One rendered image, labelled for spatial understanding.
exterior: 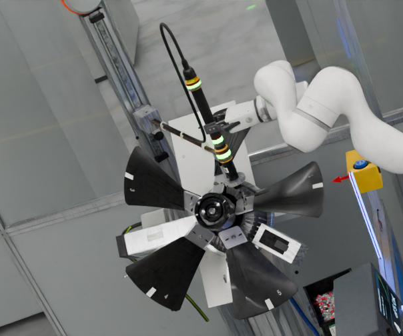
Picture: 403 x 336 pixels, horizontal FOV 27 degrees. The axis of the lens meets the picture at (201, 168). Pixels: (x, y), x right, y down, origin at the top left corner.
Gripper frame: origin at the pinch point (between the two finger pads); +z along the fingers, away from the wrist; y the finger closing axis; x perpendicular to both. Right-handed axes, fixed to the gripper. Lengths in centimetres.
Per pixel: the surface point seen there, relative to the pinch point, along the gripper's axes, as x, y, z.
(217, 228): -30.4, -9.0, 9.2
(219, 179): -21.7, 6.3, 6.4
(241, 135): -10.9, 10.1, -4.8
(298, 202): -30.7, -6.4, -17.5
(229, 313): -111, 57, 42
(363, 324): -24, -79, -36
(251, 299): -50, -22, 4
